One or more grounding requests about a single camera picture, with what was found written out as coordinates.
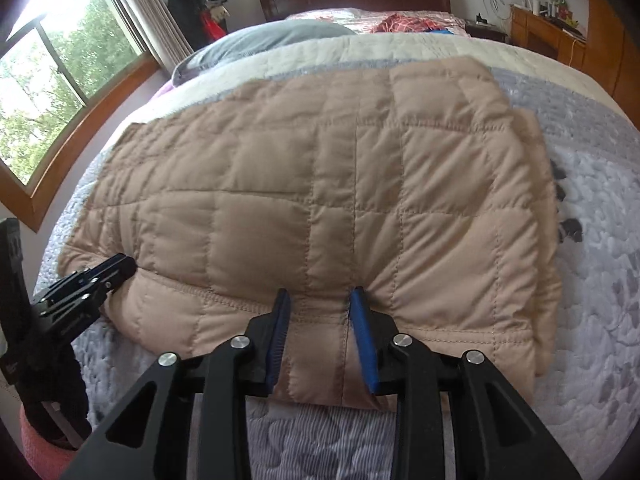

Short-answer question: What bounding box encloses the beige quilted long coat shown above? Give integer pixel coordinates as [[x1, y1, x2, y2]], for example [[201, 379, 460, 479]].
[[58, 58, 561, 408]]

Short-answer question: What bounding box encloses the wooden desk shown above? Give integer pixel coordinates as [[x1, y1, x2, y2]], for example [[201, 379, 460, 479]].
[[510, 6, 586, 70]]

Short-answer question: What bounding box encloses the coat rack with clothes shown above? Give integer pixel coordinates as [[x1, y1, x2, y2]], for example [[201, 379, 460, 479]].
[[167, 0, 229, 51]]

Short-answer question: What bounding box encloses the dark nightstand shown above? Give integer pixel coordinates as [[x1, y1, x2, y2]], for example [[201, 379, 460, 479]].
[[465, 13, 509, 44]]

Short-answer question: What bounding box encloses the beige curtain left window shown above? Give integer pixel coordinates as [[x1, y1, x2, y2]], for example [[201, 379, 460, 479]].
[[120, 0, 193, 75]]

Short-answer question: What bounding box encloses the red patterned cloth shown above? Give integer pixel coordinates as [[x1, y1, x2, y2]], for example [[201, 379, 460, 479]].
[[371, 13, 452, 35]]

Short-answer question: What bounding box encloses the large wooden frame window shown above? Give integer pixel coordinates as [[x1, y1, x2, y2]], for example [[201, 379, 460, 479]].
[[1, 0, 160, 231]]

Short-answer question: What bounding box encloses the wooden wardrobe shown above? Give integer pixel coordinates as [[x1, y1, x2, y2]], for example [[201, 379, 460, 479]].
[[582, 0, 640, 127]]

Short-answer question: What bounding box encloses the grey pillow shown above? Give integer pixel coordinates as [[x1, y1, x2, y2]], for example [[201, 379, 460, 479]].
[[171, 20, 356, 88]]

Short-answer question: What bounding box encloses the grey patterned quilted bedspread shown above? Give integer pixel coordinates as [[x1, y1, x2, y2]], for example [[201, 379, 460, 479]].
[[38, 34, 639, 479]]

